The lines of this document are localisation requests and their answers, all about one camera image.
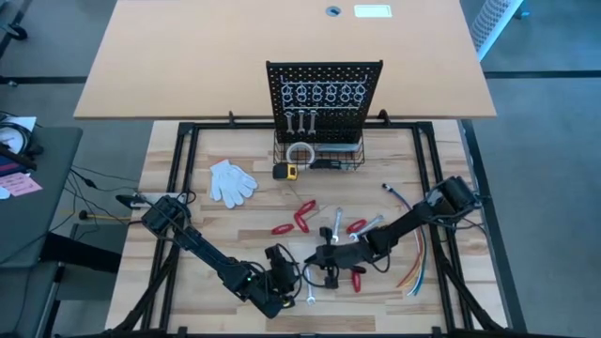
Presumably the yellow cable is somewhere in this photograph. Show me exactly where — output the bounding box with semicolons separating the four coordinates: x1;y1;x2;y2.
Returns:
404;224;425;292

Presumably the black chair caster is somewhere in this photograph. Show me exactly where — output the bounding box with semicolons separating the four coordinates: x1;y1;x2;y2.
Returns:
0;22;28;41

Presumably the bundle of coloured wires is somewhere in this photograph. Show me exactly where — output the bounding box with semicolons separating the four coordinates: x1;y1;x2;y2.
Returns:
380;182;429;298

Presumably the green cable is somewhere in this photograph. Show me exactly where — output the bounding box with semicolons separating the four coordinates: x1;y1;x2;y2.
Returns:
408;224;426;296

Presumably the yellow black tape measure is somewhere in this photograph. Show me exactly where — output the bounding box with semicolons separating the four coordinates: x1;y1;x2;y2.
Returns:
272;162;300;182

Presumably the black wire basket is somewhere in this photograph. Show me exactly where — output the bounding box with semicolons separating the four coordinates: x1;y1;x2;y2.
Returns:
272;130;367;172

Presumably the black floor cable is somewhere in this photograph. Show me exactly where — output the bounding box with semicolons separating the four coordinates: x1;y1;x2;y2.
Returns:
65;163;142;226

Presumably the white desk label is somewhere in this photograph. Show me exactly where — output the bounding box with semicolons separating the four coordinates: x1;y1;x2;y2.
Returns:
353;4;393;19

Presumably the black perforated pegboard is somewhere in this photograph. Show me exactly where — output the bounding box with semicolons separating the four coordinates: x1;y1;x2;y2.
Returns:
265;60;385;145

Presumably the white perforated panel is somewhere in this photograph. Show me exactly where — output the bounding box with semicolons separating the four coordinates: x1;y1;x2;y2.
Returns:
469;0;525;62

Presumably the silver multi hook rack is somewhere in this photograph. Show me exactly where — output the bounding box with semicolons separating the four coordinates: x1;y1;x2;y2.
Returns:
281;103;365;113

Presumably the white knit work glove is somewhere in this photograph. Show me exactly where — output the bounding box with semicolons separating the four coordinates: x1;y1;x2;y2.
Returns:
208;159;259;210

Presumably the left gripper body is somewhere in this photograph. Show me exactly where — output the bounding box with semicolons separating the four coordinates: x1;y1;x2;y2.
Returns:
263;242;302;310

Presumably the black metal table frame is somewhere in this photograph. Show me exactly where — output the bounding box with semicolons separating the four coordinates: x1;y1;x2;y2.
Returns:
105;109;530;338

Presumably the pink paper note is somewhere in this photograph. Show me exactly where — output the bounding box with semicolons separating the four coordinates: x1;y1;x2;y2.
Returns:
0;171;43;198

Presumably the red cable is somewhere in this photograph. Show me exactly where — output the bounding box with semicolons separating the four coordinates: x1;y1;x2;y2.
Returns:
396;224;424;288

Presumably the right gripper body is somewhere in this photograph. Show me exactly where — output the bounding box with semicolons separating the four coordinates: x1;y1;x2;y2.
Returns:
316;226;381;290

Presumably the grey side table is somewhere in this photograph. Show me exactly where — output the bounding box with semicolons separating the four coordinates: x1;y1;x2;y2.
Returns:
0;125;84;269

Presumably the white paper sheet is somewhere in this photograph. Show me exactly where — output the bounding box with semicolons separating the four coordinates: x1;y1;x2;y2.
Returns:
0;115;38;156

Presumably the silver tool with black handle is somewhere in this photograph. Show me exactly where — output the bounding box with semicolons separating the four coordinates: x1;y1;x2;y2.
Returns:
309;143;364;171

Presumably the tan wooden desk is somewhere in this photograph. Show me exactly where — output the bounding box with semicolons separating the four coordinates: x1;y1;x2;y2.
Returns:
72;0;498;121

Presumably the silver ring hook rack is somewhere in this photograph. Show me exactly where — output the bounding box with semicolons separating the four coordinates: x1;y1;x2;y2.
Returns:
279;73;369;105

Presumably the black coiled cable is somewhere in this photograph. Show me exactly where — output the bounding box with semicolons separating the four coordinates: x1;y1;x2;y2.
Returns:
0;120;46;173

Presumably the yellow handled black mallet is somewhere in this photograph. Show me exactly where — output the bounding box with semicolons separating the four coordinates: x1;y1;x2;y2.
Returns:
77;209;133;223

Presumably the white tape roll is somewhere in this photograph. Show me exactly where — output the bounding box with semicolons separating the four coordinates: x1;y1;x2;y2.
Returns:
285;141;316;167

